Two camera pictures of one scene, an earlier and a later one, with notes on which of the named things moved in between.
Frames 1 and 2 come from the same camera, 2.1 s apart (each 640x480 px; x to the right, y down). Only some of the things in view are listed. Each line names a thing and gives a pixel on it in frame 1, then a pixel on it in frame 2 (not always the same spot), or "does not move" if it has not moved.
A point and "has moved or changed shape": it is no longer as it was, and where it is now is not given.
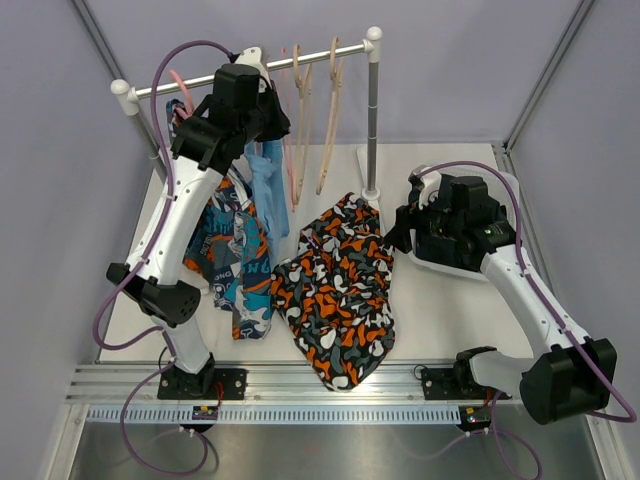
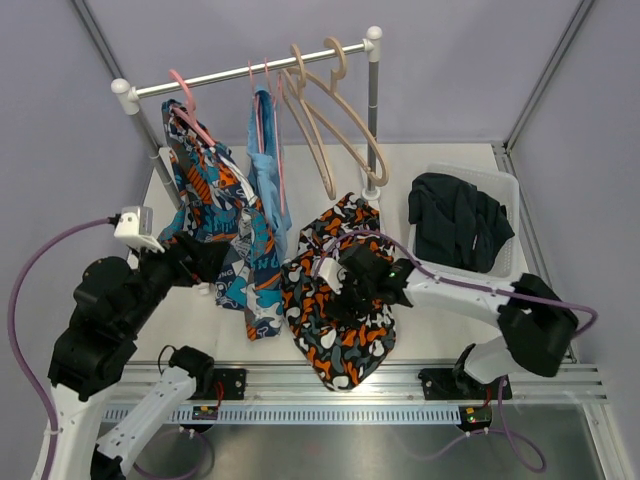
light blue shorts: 266,163 does not move
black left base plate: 214,384 does not move
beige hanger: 299,147 has moved or changed shape
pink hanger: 288,131 to 277,100
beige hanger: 336,69 to 332,93
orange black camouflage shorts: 337,294 does not move
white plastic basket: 504,188 does not move
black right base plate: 456,384 does not move
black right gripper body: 424,220 to 354,294
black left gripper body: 266,121 to 180,270
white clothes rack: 127,99 does not move
